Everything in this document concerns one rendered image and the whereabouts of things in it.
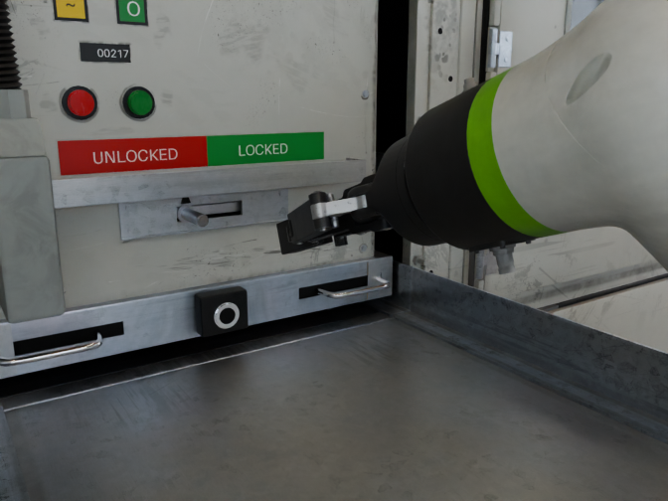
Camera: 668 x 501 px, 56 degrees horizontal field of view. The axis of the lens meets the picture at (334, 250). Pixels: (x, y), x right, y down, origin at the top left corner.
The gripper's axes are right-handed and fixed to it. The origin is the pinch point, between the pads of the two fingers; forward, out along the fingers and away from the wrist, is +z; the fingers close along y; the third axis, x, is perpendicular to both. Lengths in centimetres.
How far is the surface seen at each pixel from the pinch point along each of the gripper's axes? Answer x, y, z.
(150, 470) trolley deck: -17.4, -15.4, 5.3
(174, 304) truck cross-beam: -4.1, -5.5, 23.2
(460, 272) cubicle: -7.0, 37.3, 21.0
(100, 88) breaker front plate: 19.2, -11.4, 16.1
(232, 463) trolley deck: -18.3, -9.3, 2.7
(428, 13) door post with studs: 27.1, 29.6, 9.2
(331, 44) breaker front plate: 24.5, 17.1, 14.3
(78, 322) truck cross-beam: -4.1, -16.1, 23.2
